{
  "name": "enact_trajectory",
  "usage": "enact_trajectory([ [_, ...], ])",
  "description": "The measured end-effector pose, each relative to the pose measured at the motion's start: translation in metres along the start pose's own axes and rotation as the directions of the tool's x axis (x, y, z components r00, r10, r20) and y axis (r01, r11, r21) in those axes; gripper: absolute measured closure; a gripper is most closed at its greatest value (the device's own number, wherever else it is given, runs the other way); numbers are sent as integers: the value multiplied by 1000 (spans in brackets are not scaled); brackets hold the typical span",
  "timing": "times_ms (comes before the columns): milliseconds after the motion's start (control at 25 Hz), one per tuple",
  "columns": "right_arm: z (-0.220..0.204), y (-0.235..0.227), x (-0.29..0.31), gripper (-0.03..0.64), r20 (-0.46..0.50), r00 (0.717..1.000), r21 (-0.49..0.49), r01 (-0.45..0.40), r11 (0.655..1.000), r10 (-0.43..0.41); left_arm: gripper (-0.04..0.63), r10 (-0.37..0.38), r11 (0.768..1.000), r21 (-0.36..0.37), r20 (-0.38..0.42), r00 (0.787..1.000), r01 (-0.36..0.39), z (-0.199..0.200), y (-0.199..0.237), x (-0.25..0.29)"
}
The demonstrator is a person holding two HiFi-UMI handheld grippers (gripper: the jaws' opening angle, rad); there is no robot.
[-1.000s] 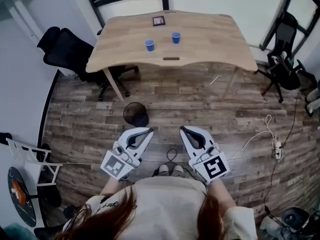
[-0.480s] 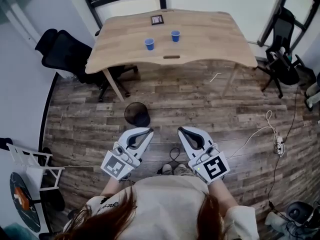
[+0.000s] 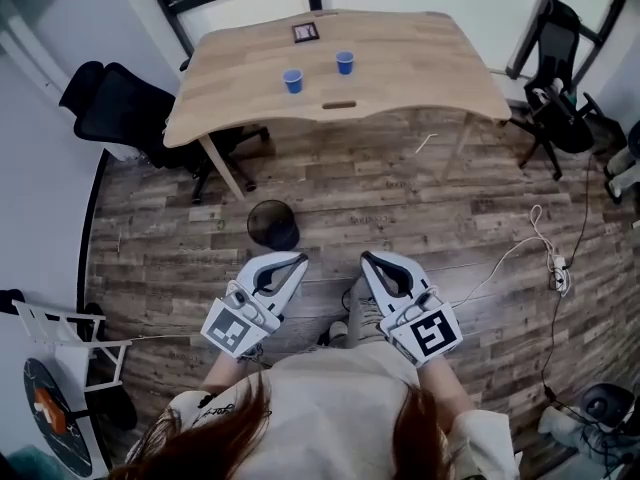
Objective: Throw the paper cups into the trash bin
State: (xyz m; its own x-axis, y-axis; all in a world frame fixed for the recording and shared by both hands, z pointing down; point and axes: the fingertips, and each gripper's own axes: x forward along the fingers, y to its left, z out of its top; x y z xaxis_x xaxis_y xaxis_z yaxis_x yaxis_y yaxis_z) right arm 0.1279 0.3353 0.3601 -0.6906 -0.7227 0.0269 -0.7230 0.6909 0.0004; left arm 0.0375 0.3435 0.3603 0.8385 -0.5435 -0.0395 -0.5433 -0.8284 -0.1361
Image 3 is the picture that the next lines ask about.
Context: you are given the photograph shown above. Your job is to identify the teal cushion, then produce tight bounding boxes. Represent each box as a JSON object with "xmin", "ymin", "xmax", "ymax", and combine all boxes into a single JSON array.
[{"xmin": 0, "ymin": 443, "xmax": 57, "ymax": 480}]

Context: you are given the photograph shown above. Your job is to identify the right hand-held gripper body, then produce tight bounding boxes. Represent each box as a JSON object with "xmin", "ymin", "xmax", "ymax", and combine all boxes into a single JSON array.
[{"xmin": 379, "ymin": 286, "xmax": 464, "ymax": 369}]

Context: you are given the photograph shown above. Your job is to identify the person's right forearm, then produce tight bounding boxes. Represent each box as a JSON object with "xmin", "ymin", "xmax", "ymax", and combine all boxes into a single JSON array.
[{"xmin": 417, "ymin": 355, "xmax": 476, "ymax": 419}]

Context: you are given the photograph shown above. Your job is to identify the grey round device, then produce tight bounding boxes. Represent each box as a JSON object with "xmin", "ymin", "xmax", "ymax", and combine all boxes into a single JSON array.
[{"xmin": 578, "ymin": 381, "xmax": 637, "ymax": 430}]

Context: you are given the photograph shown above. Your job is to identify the white metal rack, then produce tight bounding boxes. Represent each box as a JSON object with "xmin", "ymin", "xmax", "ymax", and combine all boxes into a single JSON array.
[{"xmin": 11, "ymin": 298, "xmax": 133, "ymax": 394}]

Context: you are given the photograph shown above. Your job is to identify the round black marble table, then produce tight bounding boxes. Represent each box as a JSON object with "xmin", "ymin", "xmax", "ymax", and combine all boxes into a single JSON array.
[{"xmin": 22, "ymin": 357, "xmax": 95, "ymax": 479}]

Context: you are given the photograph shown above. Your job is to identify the black square frame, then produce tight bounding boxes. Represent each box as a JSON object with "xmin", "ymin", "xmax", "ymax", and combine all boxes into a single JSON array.
[{"xmin": 291, "ymin": 21, "xmax": 321, "ymax": 45}]

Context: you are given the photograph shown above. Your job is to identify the black cable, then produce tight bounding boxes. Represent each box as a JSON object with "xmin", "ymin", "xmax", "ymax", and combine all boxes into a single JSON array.
[{"xmin": 541, "ymin": 151, "xmax": 596, "ymax": 404}]

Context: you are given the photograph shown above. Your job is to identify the orange box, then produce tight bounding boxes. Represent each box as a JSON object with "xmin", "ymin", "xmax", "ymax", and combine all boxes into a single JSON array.
[{"xmin": 33, "ymin": 386, "xmax": 69, "ymax": 437}]

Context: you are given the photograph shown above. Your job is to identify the person's leg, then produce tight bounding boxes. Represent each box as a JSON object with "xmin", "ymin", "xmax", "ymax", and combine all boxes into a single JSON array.
[
  {"xmin": 603, "ymin": 120, "xmax": 640, "ymax": 205},
  {"xmin": 344, "ymin": 275, "xmax": 389, "ymax": 349}
]

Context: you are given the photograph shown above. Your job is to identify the person's beige shirt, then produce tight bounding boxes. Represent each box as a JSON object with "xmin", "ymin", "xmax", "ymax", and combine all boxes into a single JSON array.
[{"xmin": 122, "ymin": 341, "xmax": 521, "ymax": 480}]

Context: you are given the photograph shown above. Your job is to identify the light wooden table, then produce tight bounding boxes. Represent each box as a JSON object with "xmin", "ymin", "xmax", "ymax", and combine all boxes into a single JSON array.
[{"xmin": 163, "ymin": 8, "xmax": 513, "ymax": 201}]

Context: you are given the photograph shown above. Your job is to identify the white cable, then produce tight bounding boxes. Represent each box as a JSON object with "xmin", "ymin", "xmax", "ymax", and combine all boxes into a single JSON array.
[{"xmin": 451, "ymin": 204, "xmax": 572, "ymax": 310}]

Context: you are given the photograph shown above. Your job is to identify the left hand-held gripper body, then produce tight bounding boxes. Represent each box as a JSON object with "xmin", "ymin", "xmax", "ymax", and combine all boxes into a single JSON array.
[{"xmin": 200, "ymin": 279, "xmax": 286, "ymax": 360}]

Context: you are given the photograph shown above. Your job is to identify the black mesh trash bin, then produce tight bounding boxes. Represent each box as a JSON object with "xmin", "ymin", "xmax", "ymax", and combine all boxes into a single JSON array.
[{"xmin": 246, "ymin": 199, "xmax": 302, "ymax": 253}]

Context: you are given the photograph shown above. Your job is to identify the person's left forearm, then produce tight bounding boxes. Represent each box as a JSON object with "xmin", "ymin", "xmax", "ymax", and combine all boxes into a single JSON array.
[{"xmin": 199, "ymin": 350, "xmax": 261, "ymax": 394}]

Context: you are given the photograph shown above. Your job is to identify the black office chair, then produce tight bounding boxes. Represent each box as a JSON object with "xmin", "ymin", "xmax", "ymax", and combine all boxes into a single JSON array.
[
  {"xmin": 58, "ymin": 60, "xmax": 272, "ymax": 206},
  {"xmin": 508, "ymin": 0, "xmax": 627, "ymax": 182}
]

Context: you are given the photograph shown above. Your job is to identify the white power strip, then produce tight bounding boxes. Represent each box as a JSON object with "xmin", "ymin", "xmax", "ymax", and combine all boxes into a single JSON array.
[{"xmin": 549, "ymin": 254, "xmax": 570, "ymax": 289}]

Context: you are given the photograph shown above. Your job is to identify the person's shoe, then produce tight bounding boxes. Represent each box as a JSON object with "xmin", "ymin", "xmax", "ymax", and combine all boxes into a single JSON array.
[{"xmin": 318, "ymin": 319, "xmax": 351, "ymax": 349}]

